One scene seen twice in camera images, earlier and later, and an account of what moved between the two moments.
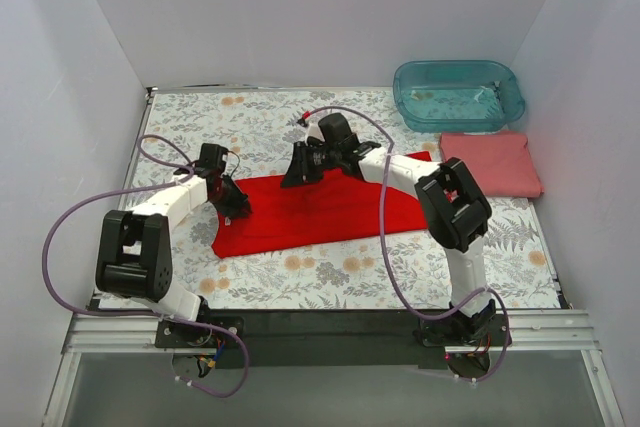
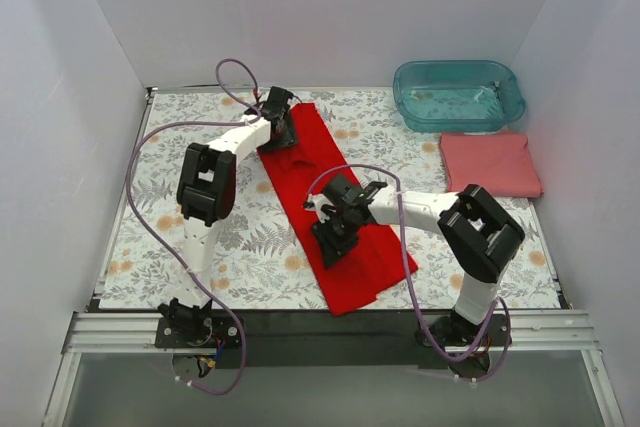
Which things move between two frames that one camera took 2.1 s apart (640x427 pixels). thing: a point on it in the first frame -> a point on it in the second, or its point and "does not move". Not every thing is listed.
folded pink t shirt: x=500 y=162 does not move
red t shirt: x=329 y=206 -> x=378 y=261
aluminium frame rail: x=567 y=330 does not move
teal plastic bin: x=457 y=95 does not move
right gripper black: x=302 y=163 -> x=335 y=239
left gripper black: x=232 y=198 -> x=279 y=137
